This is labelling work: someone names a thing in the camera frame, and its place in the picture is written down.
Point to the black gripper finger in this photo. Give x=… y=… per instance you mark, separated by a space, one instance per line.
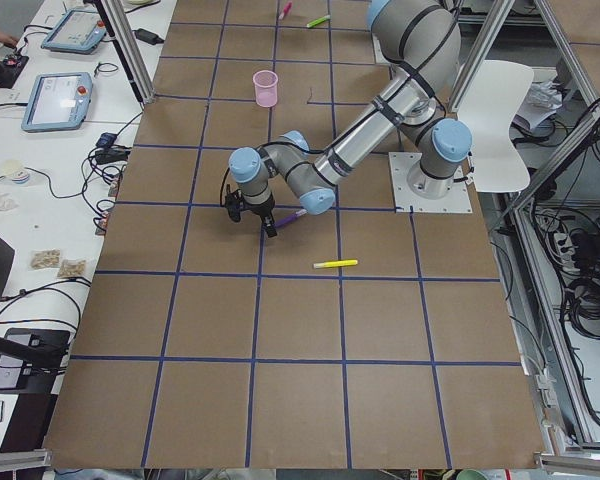
x=268 y=224

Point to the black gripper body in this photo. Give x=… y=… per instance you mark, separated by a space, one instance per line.
x=263 y=210

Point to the purple highlighter pen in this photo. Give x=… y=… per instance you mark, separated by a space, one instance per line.
x=290 y=218

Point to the pink highlighter pen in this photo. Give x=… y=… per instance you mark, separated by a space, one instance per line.
x=285 y=10

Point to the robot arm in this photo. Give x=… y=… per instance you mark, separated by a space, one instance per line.
x=421 y=39

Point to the pink mesh cup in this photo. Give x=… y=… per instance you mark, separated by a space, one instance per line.
x=265 y=86

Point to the yellow highlighter pen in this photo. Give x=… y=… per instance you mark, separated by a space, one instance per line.
x=335 y=264

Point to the green highlighter pen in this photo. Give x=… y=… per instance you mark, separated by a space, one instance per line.
x=319 y=21

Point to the black power adapter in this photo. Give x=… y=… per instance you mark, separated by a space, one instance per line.
x=148 y=37

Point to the near teach pendant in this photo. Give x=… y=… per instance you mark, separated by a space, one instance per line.
x=58 y=102

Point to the teach pendant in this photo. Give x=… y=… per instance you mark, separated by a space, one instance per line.
x=58 y=102
x=79 y=31

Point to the far teach pendant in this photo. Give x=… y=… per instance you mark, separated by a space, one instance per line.
x=79 y=31

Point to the white chair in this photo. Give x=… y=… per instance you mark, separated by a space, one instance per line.
x=488 y=109

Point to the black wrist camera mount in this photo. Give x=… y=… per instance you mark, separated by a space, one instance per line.
x=233 y=203

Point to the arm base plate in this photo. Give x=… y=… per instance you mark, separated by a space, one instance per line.
x=415 y=192

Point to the aluminium frame post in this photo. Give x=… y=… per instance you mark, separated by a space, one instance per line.
x=125 y=45

